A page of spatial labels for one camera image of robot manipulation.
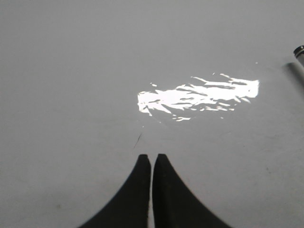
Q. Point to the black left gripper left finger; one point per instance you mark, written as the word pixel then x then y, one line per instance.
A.
pixel 130 205

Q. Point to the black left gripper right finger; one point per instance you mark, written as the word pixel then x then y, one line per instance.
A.
pixel 174 205

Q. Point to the white whiteboard marker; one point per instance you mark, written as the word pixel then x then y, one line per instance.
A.
pixel 299 54

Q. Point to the white whiteboard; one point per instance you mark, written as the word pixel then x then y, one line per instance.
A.
pixel 88 85

